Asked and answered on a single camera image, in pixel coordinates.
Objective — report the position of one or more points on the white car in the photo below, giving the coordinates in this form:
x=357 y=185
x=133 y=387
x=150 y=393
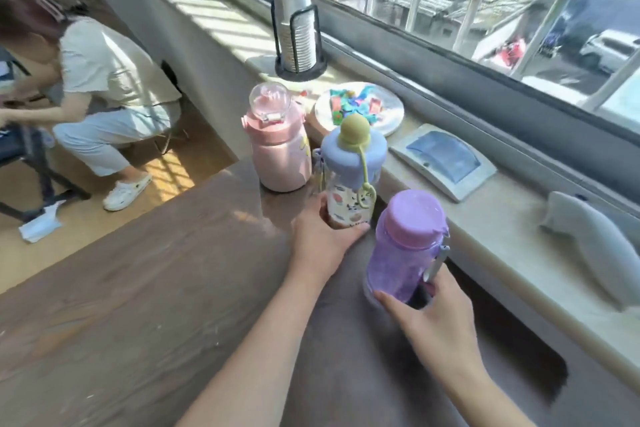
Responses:
x=610 y=49

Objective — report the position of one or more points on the person's right forearm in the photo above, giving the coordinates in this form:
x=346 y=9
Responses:
x=475 y=401

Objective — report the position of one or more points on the dark wooden table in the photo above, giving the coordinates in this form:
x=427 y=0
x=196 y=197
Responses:
x=125 y=291

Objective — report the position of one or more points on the person's right hand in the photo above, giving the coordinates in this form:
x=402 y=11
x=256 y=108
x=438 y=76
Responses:
x=445 y=336

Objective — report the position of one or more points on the white clog shoe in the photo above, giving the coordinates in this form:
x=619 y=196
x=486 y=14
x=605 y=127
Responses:
x=127 y=194

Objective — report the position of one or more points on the person's left forearm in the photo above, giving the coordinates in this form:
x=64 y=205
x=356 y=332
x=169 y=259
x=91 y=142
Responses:
x=250 y=366

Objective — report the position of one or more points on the metal folding stool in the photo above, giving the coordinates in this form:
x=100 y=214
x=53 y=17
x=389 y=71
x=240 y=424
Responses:
x=170 y=141

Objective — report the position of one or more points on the white device with blue panel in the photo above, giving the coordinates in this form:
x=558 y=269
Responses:
x=445 y=161

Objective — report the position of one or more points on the white plate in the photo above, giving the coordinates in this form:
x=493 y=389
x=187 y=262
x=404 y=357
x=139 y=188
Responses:
x=390 y=114

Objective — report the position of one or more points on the stack of paper cups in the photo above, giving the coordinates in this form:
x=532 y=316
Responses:
x=292 y=1

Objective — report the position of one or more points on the grey window frame with bars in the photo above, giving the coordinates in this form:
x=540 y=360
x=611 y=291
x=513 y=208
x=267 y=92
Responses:
x=450 y=71

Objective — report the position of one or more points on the pile of colourful candies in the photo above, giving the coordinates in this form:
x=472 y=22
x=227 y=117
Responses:
x=355 y=104

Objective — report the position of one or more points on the person's left hand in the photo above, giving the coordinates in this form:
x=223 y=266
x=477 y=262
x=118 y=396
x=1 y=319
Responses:
x=315 y=241

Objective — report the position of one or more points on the black padded bench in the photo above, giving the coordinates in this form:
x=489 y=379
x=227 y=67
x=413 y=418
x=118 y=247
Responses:
x=12 y=146

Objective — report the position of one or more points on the blue lid cartoon bottle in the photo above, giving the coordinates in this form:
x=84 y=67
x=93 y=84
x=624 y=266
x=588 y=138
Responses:
x=350 y=161

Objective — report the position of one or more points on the pale hair clip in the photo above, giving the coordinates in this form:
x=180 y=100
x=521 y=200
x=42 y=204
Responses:
x=50 y=9

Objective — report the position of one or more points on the purple translucent bottle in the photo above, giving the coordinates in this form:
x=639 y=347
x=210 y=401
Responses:
x=405 y=251

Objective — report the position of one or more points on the pale pink jug bottle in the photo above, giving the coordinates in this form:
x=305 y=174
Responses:
x=277 y=151

